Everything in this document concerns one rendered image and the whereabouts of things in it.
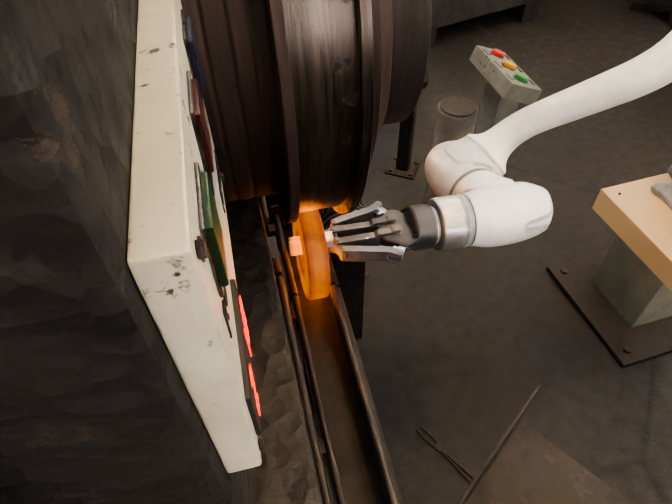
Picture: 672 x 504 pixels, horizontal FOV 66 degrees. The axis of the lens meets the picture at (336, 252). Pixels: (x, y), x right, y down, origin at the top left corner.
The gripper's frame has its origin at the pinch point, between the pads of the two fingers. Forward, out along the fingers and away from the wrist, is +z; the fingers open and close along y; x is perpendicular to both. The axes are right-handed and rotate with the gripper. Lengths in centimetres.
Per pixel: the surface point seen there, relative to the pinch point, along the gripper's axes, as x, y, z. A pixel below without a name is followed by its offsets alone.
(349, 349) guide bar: -5.9, -16.7, -2.2
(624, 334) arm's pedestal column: -70, 8, -99
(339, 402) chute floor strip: -11.9, -21.6, 0.2
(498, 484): -14.6, -37.0, -18.8
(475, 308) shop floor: -74, 30, -60
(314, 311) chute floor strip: -10.4, -5.6, 0.6
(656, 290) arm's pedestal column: -51, 10, -101
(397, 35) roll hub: 37.7, -10.8, -6.1
